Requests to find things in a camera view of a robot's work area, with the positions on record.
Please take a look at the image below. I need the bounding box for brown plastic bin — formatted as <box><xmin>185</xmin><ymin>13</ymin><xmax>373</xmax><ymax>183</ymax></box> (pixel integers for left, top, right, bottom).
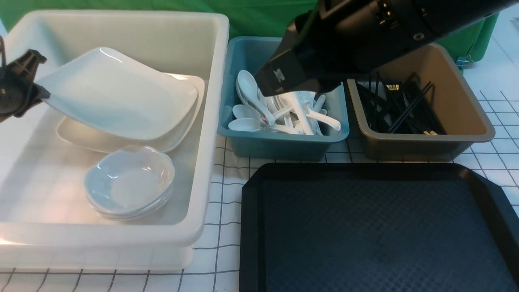
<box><xmin>347</xmin><ymin>44</ymin><xmax>495</xmax><ymax>161</ymax></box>

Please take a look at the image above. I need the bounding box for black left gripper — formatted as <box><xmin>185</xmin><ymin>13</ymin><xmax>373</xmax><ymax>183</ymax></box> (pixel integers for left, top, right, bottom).
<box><xmin>0</xmin><ymin>49</ymin><xmax>51</xmax><ymax>122</ymax></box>

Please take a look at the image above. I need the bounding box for large white plastic tub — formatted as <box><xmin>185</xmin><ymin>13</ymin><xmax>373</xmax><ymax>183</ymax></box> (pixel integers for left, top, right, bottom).
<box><xmin>1</xmin><ymin>11</ymin><xmax>229</xmax><ymax>272</ymax></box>

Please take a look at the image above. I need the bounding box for white spoon lying front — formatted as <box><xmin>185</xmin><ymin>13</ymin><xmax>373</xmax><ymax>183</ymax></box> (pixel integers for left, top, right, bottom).
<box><xmin>228</xmin><ymin>118</ymin><xmax>299</xmax><ymax>135</ymax></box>

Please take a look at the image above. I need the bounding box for metal clip on backdrop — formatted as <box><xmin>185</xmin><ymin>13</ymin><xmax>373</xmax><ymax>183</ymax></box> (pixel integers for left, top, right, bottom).
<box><xmin>455</xmin><ymin>55</ymin><xmax>474</xmax><ymax>70</ymax></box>

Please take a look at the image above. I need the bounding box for white small bowl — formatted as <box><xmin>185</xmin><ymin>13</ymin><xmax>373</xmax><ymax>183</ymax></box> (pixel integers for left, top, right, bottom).
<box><xmin>86</xmin><ymin>190</ymin><xmax>172</xmax><ymax>221</ymax></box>
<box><xmin>84</xmin><ymin>145</ymin><xmax>176</xmax><ymax>195</ymax></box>

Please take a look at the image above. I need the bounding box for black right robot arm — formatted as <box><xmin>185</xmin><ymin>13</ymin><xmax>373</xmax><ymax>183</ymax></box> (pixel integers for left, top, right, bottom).
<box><xmin>254</xmin><ymin>0</ymin><xmax>517</xmax><ymax>97</ymax></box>

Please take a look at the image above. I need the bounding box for white spoon long handle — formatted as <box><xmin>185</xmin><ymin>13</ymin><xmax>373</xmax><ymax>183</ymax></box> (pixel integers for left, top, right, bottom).
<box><xmin>280</xmin><ymin>91</ymin><xmax>342</xmax><ymax>135</ymax></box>

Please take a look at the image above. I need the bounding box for white small bowl in tub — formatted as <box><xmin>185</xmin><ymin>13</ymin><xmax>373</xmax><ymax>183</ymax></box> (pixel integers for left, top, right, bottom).
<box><xmin>86</xmin><ymin>190</ymin><xmax>172</xmax><ymax>221</ymax></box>

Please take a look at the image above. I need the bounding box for black serving tray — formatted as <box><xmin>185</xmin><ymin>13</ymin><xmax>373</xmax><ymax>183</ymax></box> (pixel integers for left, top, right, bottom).
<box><xmin>239</xmin><ymin>163</ymin><xmax>519</xmax><ymax>292</ymax></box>

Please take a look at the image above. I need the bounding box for large white rice plate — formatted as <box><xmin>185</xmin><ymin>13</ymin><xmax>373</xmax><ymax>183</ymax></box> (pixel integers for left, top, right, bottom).
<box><xmin>37</xmin><ymin>47</ymin><xmax>198</xmax><ymax>140</ymax></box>

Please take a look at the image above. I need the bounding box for green cloth backdrop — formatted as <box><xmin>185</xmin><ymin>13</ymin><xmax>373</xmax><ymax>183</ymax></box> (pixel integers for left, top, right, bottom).
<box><xmin>0</xmin><ymin>0</ymin><xmax>498</xmax><ymax>62</ymax></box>

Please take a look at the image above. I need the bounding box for pile of black chopsticks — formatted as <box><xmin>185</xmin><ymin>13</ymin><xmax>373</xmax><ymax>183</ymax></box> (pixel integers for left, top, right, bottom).
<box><xmin>355</xmin><ymin>72</ymin><xmax>446</xmax><ymax>135</ymax></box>

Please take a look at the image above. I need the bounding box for spoon with red label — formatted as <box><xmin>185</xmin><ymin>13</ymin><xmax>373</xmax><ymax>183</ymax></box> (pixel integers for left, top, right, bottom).
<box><xmin>235</xmin><ymin>70</ymin><xmax>276</xmax><ymax>125</ymax></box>

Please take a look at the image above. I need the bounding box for white square plate in tub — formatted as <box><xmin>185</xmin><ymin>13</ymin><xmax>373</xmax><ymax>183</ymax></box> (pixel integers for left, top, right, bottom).
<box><xmin>56</xmin><ymin>73</ymin><xmax>206</xmax><ymax>153</ymax></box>

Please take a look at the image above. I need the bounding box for teal plastic bin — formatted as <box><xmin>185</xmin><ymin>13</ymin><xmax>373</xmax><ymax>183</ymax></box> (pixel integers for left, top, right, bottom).
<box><xmin>218</xmin><ymin>36</ymin><xmax>349</xmax><ymax>161</ymax></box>

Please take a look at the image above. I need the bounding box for white checkered tablecloth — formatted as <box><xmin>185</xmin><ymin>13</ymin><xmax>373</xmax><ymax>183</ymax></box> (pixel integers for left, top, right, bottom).
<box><xmin>1</xmin><ymin>91</ymin><xmax>519</xmax><ymax>292</ymax></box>

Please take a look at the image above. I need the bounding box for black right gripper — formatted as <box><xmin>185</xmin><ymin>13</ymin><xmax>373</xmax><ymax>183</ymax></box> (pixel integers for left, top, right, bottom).
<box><xmin>254</xmin><ymin>11</ymin><xmax>390</xmax><ymax>96</ymax></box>

